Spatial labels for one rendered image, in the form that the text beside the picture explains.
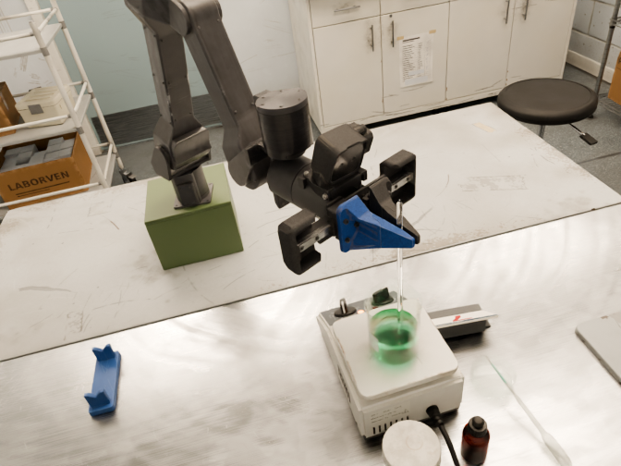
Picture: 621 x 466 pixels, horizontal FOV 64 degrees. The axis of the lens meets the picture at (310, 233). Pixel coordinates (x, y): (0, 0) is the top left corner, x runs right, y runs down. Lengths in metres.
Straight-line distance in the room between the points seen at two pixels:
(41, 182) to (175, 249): 1.93
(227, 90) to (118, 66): 2.89
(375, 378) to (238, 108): 0.35
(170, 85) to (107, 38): 2.72
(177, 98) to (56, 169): 2.02
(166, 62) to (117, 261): 0.43
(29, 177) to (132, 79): 1.07
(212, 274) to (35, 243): 0.42
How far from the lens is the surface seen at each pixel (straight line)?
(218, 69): 0.61
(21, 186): 2.82
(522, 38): 3.48
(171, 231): 0.88
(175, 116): 0.77
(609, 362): 0.75
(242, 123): 0.62
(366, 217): 0.49
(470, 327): 0.73
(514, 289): 0.82
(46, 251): 1.12
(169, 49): 0.72
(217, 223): 0.88
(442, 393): 0.62
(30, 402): 0.84
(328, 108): 3.08
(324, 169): 0.51
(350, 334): 0.63
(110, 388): 0.77
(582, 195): 1.05
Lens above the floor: 1.47
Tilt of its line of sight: 38 degrees down
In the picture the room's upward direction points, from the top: 9 degrees counter-clockwise
